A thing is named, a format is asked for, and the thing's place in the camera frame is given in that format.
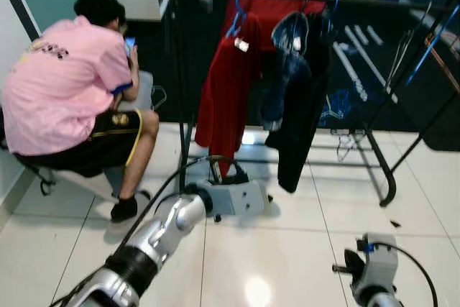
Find red shirt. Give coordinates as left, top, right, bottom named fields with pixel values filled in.
left=194, top=14, right=264, bottom=178

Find black hanging garment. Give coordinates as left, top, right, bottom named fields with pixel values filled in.
left=266, top=12, right=336, bottom=195

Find black metal clothes rack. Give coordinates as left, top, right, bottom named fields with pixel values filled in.
left=169, top=0, right=460, bottom=208

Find blue denim jeans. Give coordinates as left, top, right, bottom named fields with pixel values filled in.
left=260, top=11, right=312, bottom=132

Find grey chair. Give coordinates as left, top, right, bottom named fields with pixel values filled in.
left=14, top=70, right=167, bottom=203

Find red cloth with yellow print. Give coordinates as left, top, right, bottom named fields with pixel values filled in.
left=223, top=0, right=328, bottom=53

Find person in black shorts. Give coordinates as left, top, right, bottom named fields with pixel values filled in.
left=0, top=0, right=161, bottom=224

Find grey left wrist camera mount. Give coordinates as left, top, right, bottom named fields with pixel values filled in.
left=208, top=180, right=267, bottom=219

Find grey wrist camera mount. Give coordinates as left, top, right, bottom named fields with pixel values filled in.
left=208, top=180, right=267, bottom=219
left=357, top=233, right=400, bottom=290

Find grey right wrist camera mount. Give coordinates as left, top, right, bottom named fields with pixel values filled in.
left=357, top=233, right=400, bottom=290

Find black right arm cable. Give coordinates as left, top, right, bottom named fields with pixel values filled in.
left=374, top=241, right=440, bottom=307

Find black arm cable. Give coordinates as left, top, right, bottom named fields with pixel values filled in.
left=374, top=241, right=440, bottom=307
left=50, top=155, right=234, bottom=306

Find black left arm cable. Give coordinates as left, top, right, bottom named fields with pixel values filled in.
left=50, top=155, right=234, bottom=306

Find grey wire hanger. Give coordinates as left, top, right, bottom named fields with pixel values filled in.
left=387, top=4, right=433, bottom=93

